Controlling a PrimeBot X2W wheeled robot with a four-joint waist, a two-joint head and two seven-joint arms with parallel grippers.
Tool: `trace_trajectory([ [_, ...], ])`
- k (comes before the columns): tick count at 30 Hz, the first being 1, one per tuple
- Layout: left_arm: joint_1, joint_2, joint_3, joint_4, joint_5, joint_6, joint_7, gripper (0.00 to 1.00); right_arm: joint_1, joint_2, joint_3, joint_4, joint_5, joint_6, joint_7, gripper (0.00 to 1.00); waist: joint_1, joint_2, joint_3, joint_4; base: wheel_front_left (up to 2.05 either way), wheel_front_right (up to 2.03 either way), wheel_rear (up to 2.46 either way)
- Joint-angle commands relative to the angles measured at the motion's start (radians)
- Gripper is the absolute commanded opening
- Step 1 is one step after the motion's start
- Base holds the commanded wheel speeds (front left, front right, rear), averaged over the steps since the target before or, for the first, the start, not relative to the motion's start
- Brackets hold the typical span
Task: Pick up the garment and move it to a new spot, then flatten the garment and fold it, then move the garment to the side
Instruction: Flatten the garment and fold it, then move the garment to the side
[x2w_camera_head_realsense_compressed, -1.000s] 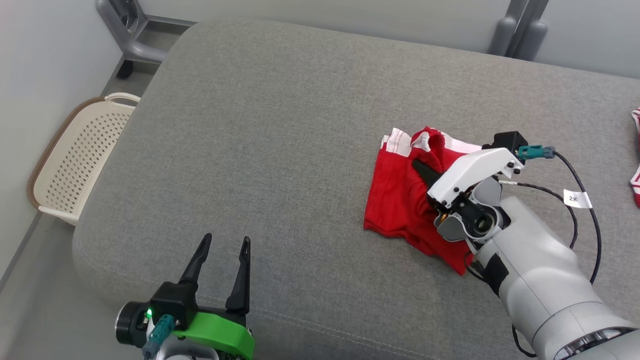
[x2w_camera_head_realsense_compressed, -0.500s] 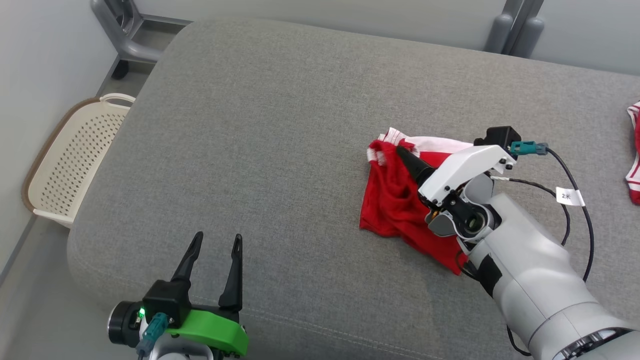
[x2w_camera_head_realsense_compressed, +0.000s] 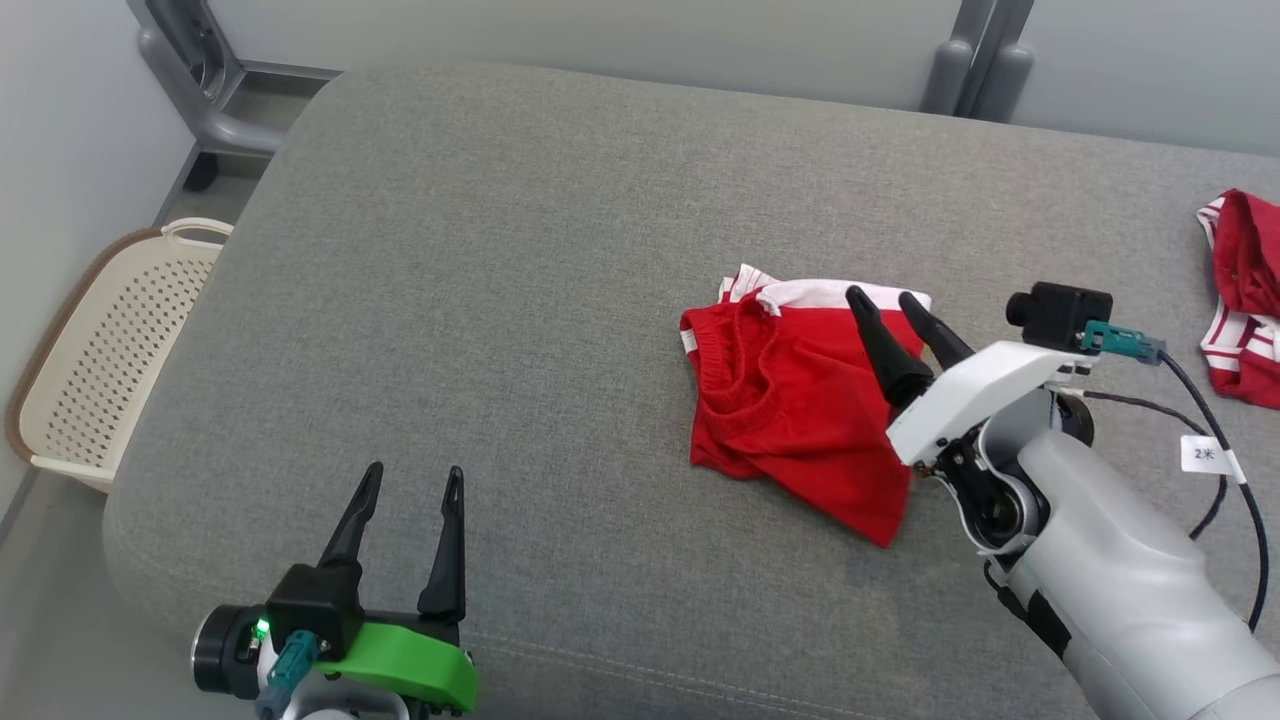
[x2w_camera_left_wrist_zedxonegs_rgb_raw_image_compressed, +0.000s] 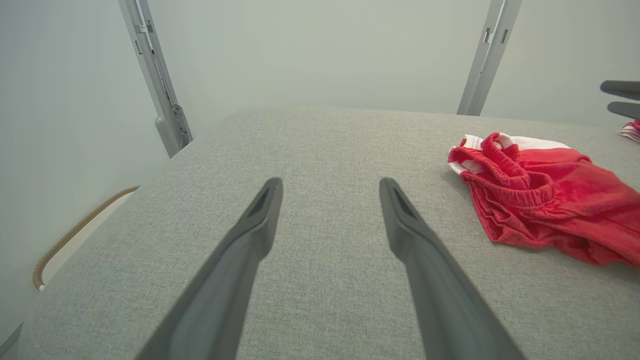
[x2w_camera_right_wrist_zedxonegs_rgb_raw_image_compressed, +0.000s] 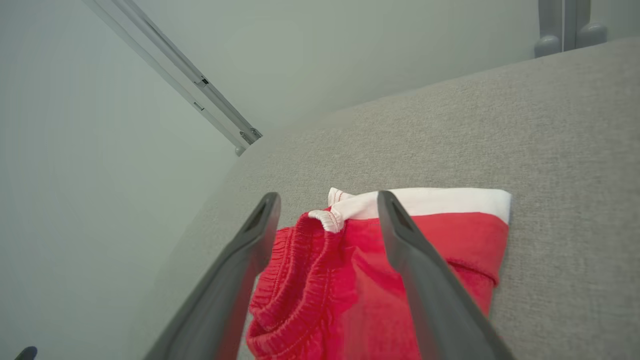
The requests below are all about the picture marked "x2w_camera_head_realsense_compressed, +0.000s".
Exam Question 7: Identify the black cable with teal connector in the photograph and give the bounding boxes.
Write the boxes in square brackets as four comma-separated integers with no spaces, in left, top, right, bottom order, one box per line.
[1082,320,1270,633]

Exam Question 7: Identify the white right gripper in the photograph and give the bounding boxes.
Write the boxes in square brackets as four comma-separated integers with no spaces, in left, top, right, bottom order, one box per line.
[845,286,1092,471]

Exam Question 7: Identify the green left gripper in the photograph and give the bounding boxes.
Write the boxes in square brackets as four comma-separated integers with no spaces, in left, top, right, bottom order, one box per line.
[318,461,482,716]

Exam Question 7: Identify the grey metal frame post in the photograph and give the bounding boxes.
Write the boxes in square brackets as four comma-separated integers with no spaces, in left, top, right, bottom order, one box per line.
[125,0,341,192]
[920,0,1037,124]

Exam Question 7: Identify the cream perforated laundry basket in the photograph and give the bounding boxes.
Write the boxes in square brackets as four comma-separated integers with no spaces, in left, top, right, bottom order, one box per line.
[5,218,234,494]

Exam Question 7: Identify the left cable with teal connector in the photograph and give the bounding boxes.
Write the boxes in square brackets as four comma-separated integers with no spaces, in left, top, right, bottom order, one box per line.
[254,630,322,720]

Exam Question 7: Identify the red basketball jersey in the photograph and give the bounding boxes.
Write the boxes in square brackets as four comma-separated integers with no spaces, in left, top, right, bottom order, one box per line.
[1197,188,1280,410]

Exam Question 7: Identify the thin braided black cable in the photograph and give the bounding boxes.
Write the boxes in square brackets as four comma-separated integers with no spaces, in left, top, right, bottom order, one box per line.
[1083,390,1230,542]

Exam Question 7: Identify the red shorts with white stripes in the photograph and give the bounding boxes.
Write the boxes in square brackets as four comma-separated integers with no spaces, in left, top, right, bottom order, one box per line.
[680,264,933,549]

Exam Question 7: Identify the white cable label tag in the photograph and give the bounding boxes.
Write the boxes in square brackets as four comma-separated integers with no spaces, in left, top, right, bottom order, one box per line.
[1180,435,1247,484]

